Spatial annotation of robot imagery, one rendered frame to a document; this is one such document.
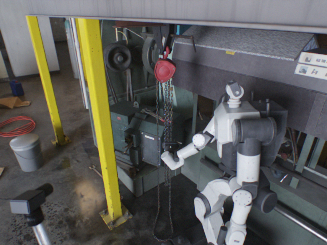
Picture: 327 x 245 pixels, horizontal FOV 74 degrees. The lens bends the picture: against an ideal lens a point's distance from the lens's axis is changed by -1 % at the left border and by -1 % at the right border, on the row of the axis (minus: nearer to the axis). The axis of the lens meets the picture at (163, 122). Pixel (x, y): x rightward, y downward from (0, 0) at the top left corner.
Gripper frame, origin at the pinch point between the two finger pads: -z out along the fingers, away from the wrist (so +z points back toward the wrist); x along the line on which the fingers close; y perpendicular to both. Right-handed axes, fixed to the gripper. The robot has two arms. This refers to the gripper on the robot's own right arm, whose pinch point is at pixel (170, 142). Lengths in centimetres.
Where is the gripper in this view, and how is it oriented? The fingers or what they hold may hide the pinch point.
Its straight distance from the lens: 166.3
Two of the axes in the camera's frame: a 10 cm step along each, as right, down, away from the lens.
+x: 10.0, 0.2, -0.4
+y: 0.0, -8.9, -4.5
